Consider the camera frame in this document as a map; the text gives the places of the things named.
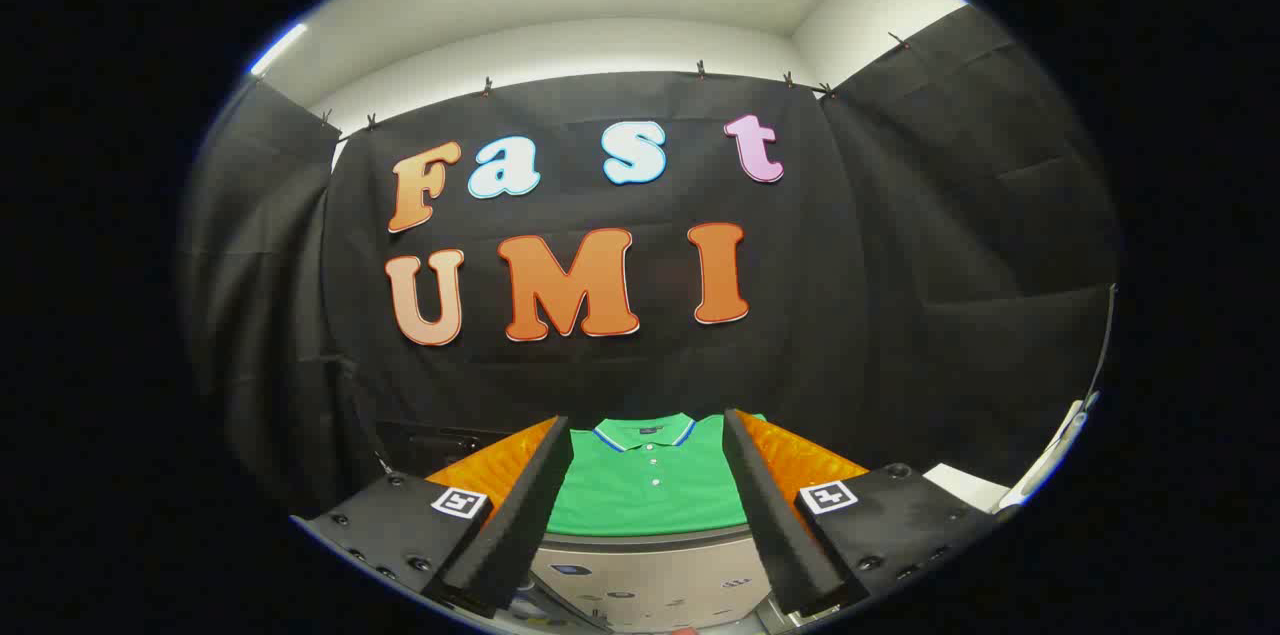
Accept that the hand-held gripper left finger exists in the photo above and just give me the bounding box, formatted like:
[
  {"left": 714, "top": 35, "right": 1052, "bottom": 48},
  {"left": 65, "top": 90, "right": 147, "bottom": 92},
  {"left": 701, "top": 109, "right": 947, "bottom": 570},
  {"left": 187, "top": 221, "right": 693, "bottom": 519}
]
[{"left": 290, "top": 415, "right": 574, "bottom": 618}]

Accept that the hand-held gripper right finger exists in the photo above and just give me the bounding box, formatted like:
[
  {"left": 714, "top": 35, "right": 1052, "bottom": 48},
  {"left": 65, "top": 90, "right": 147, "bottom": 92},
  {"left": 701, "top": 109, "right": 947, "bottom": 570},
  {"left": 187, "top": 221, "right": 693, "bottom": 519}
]
[{"left": 722, "top": 408, "right": 1001, "bottom": 618}]

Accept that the green polo shirt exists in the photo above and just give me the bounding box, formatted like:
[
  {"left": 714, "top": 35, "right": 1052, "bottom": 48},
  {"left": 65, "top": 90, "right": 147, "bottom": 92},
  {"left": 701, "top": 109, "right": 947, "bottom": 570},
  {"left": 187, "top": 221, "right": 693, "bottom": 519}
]
[{"left": 545, "top": 412, "right": 766, "bottom": 538}]

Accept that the black backdrop cloth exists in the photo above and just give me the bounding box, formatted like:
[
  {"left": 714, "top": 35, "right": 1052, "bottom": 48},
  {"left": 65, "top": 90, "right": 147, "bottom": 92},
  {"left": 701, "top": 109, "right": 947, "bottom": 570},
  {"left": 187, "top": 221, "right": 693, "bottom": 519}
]
[{"left": 180, "top": 5, "right": 1121, "bottom": 516}]

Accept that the white flat board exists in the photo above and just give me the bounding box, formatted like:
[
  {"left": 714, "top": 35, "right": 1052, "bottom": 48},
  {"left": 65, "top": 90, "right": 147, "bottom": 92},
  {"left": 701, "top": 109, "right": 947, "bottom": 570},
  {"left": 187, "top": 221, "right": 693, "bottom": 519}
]
[{"left": 920, "top": 463, "right": 1011, "bottom": 514}]

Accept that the row of cloth clips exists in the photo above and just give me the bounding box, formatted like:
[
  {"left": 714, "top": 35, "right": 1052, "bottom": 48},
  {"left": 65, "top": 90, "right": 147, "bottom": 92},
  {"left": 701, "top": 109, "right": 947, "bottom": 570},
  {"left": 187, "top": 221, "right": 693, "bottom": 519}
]
[{"left": 320, "top": 33, "right": 911, "bottom": 131}]

